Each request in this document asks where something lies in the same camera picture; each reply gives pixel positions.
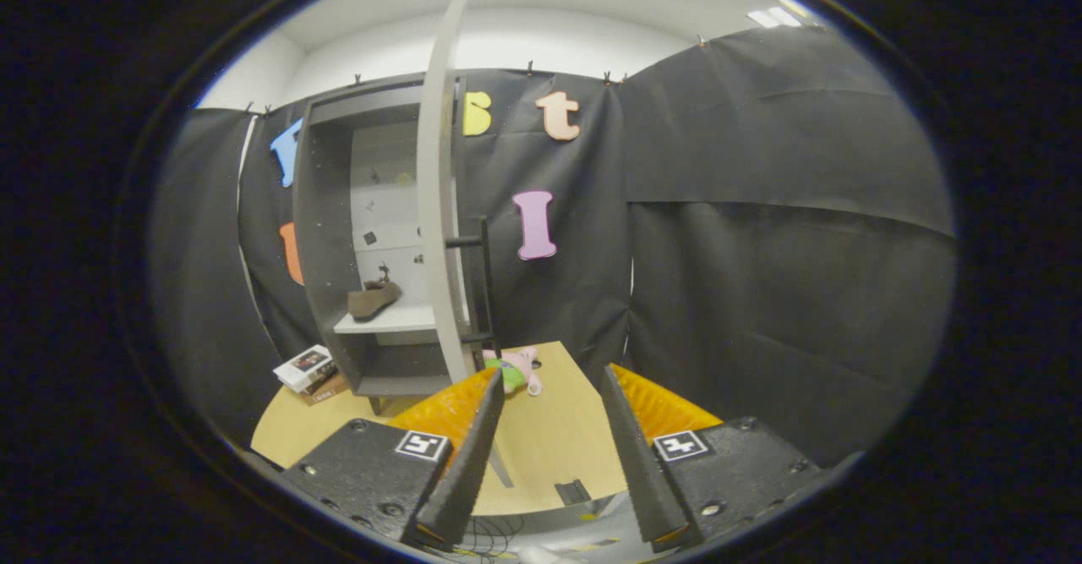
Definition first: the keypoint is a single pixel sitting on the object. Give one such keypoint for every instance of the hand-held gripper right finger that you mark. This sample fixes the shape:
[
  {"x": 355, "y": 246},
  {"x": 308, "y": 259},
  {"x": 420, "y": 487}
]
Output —
[{"x": 642, "y": 471}]

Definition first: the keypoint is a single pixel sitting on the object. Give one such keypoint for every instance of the black backdrop cloth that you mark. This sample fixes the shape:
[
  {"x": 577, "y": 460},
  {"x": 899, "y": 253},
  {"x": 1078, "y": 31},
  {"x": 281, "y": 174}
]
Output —
[{"x": 761, "y": 251}]

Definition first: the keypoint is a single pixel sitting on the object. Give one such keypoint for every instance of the small black table bracket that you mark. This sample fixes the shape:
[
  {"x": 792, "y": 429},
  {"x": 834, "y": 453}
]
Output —
[{"x": 573, "y": 492}]

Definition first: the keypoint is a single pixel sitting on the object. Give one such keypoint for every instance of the brown book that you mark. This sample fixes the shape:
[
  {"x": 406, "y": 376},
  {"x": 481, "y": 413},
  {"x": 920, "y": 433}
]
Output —
[{"x": 328, "y": 391}]

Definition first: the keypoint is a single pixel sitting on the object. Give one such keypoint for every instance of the grey shoe cabinet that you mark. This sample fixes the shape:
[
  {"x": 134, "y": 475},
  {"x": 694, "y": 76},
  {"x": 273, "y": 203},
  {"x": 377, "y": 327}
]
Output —
[{"x": 325, "y": 251}]

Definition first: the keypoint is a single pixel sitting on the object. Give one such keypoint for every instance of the pink and green plush toy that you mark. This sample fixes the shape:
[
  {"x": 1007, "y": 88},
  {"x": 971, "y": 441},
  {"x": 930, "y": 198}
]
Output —
[{"x": 517, "y": 369}]

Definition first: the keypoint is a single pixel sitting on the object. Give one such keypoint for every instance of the brown fuzzy shoe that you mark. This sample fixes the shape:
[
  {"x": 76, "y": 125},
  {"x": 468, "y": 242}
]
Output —
[{"x": 372, "y": 300}]

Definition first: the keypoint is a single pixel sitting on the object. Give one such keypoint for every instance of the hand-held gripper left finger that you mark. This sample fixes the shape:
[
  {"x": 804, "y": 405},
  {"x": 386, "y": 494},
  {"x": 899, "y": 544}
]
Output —
[{"x": 473, "y": 471}]

